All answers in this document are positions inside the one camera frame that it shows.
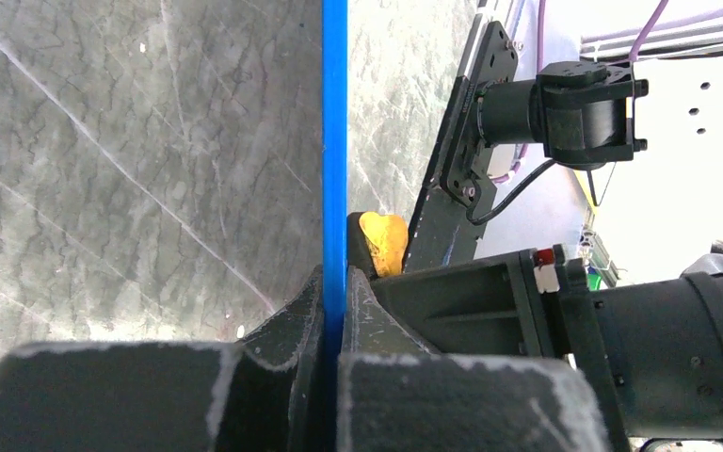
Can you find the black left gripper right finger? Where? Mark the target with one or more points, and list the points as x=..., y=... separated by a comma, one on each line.
x=396, y=394

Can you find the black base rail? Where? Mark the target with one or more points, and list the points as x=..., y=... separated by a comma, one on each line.
x=457, y=172

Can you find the yellow black eraser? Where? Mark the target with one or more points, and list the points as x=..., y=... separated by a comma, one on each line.
x=376, y=244

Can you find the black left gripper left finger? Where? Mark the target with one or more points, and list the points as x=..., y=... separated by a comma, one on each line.
x=264, y=392

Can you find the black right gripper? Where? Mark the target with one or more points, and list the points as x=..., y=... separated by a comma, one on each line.
x=531, y=303

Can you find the blue framed whiteboard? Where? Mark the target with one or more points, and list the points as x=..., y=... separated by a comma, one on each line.
x=334, y=198

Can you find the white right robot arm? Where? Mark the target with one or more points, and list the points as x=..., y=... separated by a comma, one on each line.
x=647, y=354

